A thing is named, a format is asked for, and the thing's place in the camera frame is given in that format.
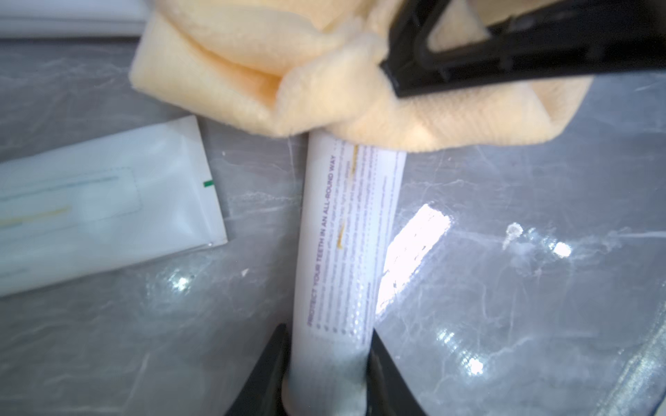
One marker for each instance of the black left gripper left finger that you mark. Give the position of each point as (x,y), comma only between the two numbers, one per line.
(261,395)

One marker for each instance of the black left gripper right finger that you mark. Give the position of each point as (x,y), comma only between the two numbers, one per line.
(388,393)

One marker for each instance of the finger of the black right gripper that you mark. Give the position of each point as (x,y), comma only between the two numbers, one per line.
(569,38)

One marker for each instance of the yellow cleaning cloth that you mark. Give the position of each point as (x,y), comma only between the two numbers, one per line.
(280,68)

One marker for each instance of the white toothpaste tube purple cap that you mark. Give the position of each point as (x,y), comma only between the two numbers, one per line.
(348,210)

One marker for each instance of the white tube green cap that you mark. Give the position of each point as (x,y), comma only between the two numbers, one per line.
(105,204)

